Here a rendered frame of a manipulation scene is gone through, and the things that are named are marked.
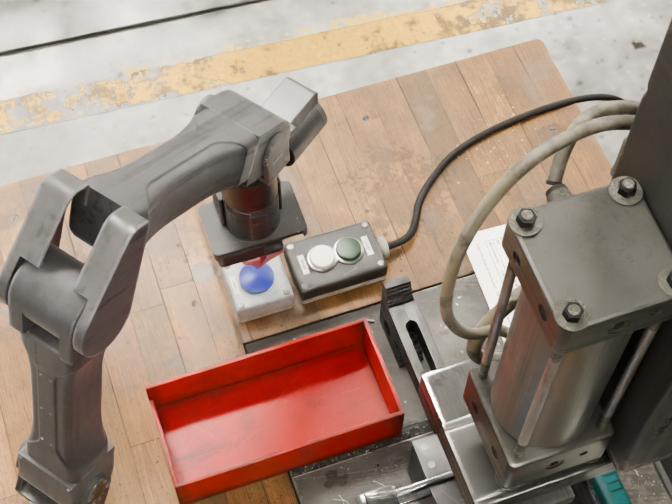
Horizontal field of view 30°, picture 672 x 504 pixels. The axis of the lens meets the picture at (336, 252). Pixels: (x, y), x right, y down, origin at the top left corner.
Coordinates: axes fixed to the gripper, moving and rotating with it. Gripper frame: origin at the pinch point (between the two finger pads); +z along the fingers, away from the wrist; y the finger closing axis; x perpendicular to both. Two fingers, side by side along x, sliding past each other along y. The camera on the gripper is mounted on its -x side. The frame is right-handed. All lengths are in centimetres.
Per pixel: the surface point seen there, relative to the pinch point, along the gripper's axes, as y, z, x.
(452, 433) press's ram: -8.1, -21.4, 33.2
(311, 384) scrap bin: -1.7, 6.4, 13.6
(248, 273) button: 1.1, 3.2, -0.3
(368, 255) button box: -12.8, 4.1, 1.5
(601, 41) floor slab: -101, 99, -81
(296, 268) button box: -4.4, 4.0, 0.4
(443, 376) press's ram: -10.3, -17.2, 26.4
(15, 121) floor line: 27, 97, -101
